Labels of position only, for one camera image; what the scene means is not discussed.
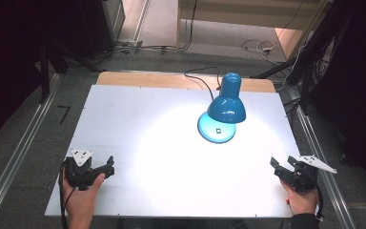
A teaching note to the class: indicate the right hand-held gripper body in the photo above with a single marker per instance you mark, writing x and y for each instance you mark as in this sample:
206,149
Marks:
303,178

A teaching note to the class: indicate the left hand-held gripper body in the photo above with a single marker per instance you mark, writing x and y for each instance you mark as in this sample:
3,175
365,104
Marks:
77,173

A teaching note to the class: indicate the blue desk lamp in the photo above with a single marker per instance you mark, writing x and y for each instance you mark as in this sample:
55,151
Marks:
227,108

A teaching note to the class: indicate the person's right hand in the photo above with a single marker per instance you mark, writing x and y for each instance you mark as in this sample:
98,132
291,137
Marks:
303,202

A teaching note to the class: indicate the person's left hand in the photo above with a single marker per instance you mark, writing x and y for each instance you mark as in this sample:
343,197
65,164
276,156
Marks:
81,203

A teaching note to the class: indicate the dark curtain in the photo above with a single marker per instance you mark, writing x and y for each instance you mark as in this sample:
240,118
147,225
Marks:
359,89
6,63

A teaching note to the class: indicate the grey power strip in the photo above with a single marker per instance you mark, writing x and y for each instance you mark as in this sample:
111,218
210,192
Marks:
130,44

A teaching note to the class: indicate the black cabinet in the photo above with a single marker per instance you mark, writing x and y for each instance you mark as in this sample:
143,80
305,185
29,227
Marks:
89,25

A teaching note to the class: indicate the light wooden furniture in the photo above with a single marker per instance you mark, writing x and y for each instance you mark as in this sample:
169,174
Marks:
251,14

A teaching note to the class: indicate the aluminium floor rail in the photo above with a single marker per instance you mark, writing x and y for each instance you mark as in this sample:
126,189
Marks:
16,152
322,149

